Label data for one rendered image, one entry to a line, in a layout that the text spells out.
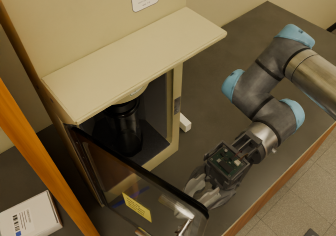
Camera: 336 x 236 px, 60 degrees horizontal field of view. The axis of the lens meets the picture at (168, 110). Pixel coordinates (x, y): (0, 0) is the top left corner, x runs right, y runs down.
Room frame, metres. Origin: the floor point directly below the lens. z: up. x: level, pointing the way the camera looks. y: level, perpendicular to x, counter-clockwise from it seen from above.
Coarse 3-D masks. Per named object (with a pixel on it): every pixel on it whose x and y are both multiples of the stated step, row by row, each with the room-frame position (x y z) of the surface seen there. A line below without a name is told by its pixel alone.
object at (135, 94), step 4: (140, 88) 0.47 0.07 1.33; (144, 88) 0.48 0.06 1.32; (132, 92) 0.46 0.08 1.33; (136, 92) 0.46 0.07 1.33; (140, 92) 0.47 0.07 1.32; (128, 96) 0.45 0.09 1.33; (132, 96) 0.45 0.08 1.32; (136, 96) 0.46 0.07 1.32; (120, 100) 0.44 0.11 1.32; (124, 100) 0.44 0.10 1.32; (128, 100) 0.45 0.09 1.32; (112, 104) 0.43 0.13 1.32
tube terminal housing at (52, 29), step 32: (0, 0) 0.33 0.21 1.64; (32, 0) 0.35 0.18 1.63; (64, 0) 0.38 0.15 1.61; (96, 0) 0.41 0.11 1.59; (128, 0) 0.45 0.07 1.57; (160, 0) 0.49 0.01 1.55; (32, 32) 0.34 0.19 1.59; (64, 32) 0.37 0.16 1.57; (96, 32) 0.40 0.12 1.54; (128, 32) 0.44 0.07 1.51; (32, 64) 0.33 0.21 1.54; (64, 64) 0.36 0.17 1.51; (160, 160) 0.48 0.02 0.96
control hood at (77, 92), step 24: (168, 24) 0.47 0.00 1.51; (192, 24) 0.47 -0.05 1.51; (120, 48) 0.40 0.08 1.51; (144, 48) 0.40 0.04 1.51; (168, 48) 0.40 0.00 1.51; (192, 48) 0.40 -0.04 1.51; (72, 72) 0.34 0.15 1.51; (96, 72) 0.34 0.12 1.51; (120, 72) 0.34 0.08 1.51; (144, 72) 0.34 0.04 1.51; (48, 96) 0.32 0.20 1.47; (72, 96) 0.29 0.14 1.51; (96, 96) 0.29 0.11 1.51; (120, 96) 0.29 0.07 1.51; (72, 120) 0.25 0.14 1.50
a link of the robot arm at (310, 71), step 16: (288, 32) 0.51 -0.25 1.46; (304, 32) 0.50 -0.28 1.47; (272, 48) 0.50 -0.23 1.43; (288, 48) 0.48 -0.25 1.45; (304, 48) 0.47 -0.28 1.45; (272, 64) 0.47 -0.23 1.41; (288, 64) 0.45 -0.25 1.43; (304, 64) 0.43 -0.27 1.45; (320, 64) 0.41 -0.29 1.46; (304, 80) 0.40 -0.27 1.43; (320, 80) 0.38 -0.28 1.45; (320, 96) 0.36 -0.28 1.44
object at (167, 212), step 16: (80, 144) 0.31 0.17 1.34; (96, 144) 0.28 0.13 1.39; (96, 160) 0.29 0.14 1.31; (112, 160) 0.26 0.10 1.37; (96, 176) 0.30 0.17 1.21; (112, 176) 0.27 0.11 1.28; (128, 176) 0.24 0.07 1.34; (144, 176) 0.22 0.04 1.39; (112, 192) 0.28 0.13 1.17; (128, 192) 0.25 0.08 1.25; (144, 192) 0.22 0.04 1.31; (160, 192) 0.20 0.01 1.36; (176, 192) 0.19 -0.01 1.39; (112, 208) 0.30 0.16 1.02; (128, 208) 0.26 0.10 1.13; (160, 208) 0.20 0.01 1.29; (176, 208) 0.18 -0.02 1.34; (192, 208) 0.17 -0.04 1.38; (144, 224) 0.23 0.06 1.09; (160, 224) 0.20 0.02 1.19; (176, 224) 0.18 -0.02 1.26; (192, 224) 0.16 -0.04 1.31
